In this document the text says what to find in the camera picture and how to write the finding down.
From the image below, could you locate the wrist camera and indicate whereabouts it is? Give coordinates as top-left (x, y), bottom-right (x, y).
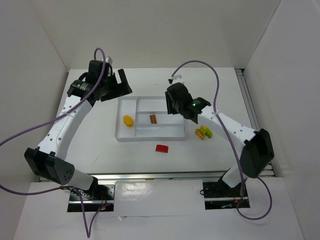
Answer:
top-left (168, 75), bottom-right (185, 85)
top-left (101, 56), bottom-right (113, 65)

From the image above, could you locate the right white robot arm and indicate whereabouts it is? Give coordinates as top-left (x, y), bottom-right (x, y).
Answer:
top-left (165, 82), bottom-right (275, 190)

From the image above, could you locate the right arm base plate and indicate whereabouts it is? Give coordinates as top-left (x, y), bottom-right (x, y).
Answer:
top-left (199, 181), bottom-right (251, 210)

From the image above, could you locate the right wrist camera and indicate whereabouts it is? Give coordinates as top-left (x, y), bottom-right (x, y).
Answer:
top-left (168, 75), bottom-right (185, 85)

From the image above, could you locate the lime green lego brick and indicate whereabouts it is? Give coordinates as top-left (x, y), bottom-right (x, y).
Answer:
top-left (200, 125), bottom-right (213, 139)

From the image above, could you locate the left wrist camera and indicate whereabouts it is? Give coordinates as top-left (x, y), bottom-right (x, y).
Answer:
top-left (101, 56), bottom-right (113, 65)

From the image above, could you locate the white divided sorting tray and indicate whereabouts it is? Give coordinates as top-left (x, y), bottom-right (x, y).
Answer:
top-left (114, 96), bottom-right (186, 142)

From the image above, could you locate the aluminium front rail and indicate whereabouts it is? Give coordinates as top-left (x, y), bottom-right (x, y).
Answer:
top-left (93, 171), bottom-right (224, 181)

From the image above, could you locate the red sloped lego brick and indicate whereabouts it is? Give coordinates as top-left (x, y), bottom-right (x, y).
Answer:
top-left (155, 144), bottom-right (169, 153)

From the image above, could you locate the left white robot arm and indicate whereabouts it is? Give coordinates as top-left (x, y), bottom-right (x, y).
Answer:
top-left (24, 60), bottom-right (133, 199)

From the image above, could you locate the yellow rounded lego brick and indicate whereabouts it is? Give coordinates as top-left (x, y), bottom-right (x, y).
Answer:
top-left (123, 115), bottom-right (134, 128)

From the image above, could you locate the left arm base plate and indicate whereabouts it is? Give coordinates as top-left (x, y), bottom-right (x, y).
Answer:
top-left (67, 182), bottom-right (116, 213)

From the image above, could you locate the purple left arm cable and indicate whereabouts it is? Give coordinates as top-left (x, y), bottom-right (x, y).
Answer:
top-left (0, 47), bottom-right (113, 238)

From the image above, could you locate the yellow striped lego brick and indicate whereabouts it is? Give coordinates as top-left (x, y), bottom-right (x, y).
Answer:
top-left (195, 128), bottom-right (206, 140)

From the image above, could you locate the aluminium side rail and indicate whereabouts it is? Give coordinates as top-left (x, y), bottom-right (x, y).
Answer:
top-left (234, 68), bottom-right (276, 177)

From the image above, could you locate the brown flat lego plate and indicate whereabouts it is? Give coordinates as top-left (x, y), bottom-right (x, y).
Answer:
top-left (149, 114), bottom-right (158, 124)

